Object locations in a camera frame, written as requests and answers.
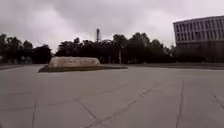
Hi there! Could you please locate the long pale stone monument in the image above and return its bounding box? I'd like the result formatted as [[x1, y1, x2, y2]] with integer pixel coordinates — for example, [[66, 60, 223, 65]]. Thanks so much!
[[49, 56, 102, 69]]

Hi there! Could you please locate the row of dark trees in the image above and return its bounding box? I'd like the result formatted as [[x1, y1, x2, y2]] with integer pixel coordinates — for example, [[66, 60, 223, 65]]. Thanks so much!
[[54, 32, 177, 65], [0, 33, 53, 65]]

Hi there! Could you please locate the row of low trees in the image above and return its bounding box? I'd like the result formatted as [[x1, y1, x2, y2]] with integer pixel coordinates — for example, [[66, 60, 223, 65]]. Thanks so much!
[[171, 41, 224, 64]]

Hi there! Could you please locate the tall mast tower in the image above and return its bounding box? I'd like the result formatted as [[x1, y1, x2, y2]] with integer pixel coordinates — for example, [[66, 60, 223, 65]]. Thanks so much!
[[95, 28, 101, 44]]

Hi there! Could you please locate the pale raised kerb strip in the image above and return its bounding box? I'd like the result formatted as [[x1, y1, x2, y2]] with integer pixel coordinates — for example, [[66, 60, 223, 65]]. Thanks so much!
[[126, 63, 224, 71]]

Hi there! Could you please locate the low grass bed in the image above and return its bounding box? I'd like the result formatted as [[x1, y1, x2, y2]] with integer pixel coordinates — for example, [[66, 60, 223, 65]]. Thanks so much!
[[37, 64, 129, 74]]

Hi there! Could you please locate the grey slab paved plaza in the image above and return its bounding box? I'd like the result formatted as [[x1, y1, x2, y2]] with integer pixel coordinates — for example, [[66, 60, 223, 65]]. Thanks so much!
[[0, 64, 224, 128]]

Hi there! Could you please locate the large grey windowed building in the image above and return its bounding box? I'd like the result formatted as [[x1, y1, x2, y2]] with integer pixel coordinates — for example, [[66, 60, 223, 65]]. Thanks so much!
[[172, 15, 224, 63]]

